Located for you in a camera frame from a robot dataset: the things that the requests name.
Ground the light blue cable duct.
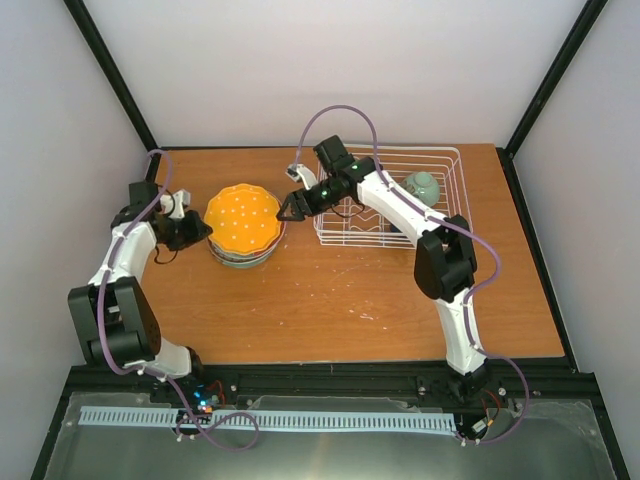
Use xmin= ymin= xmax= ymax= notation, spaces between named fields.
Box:
xmin=77 ymin=406 xmax=456 ymax=436

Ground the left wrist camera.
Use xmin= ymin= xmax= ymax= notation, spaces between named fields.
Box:
xmin=160 ymin=189 xmax=191 ymax=220

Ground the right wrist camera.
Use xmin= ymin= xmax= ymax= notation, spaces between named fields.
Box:
xmin=285 ymin=163 xmax=318 ymax=190

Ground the green floral small bowl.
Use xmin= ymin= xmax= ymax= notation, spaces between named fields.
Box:
xmin=402 ymin=171 xmax=441 ymax=207

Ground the striped large bowl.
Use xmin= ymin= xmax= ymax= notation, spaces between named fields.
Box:
xmin=207 ymin=236 xmax=282 ymax=269

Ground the white wire dish rack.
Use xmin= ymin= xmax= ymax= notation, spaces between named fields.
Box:
xmin=313 ymin=145 xmax=472 ymax=250

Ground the right black frame post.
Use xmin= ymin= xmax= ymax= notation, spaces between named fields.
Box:
xmin=503 ymin=0 xmax=610 ymax=160

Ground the black frame post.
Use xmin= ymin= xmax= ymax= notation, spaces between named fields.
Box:
xmin=63 ymin=0 xmax=158 ymax=151
xmin=503 ymin=0 xmax=610 ymax=160

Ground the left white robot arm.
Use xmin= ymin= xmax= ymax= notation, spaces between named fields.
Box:
xmin=67 ymin=181 xmax=212 ymax=403

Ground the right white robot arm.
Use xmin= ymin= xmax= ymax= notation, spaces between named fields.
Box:
xmin=276 ymin=135 xmax=488 ymax=401

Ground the yellow polka dot plate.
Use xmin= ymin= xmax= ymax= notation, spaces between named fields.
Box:
xmin=202 ymin=182 xmax=282 ymax=255

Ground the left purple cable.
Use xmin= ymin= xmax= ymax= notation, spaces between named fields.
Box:
xmin=95 ymin=148 xmax=261 ymax=451

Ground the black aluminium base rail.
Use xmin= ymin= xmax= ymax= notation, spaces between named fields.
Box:
xmin=64 ymin=363 xmax=599 ymax=406

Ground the red floral plate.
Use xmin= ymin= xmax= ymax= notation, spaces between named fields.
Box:
xmin=207 ymin=189 xmax=287 ymax=262

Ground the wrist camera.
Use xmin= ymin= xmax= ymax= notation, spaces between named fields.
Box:
xmin=285 ymin=163 xmax=318 ymax=190
xmin=160 ymin=189 xmax=191 ymax=220

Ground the left black frame post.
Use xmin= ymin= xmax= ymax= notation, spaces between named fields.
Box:
xmin=63 ymin=0 xmax=158 ymax=151

